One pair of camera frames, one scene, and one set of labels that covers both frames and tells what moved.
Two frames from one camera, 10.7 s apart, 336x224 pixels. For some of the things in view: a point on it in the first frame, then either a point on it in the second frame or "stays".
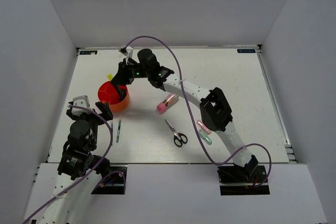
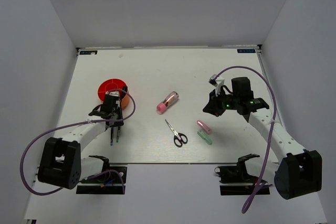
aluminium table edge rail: x=289 y=149 stays
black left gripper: x=106 y=112 -> x=120 y=112
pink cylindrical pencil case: x=162 y=106 stays
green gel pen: x=118 y=129 stays
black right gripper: x=123 y=77 -> x=211 y=107
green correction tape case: x=208 y=140 stays
